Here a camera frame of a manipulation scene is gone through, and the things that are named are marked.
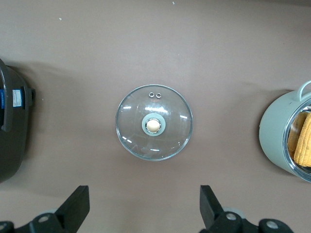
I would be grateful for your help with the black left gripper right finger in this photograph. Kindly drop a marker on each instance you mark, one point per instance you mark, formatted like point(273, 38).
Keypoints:
point(218, 223)

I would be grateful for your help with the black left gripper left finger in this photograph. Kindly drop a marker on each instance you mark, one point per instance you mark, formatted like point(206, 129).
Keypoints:
point(70, 211)

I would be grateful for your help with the glass lid with wooden knob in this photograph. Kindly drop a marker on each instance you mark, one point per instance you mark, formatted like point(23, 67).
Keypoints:
point(132, 138)

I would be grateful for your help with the yellow corn cob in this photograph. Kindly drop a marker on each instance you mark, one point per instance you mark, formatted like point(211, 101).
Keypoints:
point(305, 140)

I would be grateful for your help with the steel pot with lid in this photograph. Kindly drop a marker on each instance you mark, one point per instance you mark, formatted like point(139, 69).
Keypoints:
point(272, 131)

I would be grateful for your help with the black rice cooker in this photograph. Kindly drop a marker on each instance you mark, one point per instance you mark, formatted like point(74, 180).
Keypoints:
point(12, 136)

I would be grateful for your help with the brown table cover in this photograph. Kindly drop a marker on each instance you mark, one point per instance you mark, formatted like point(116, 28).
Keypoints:
point(155, 43)

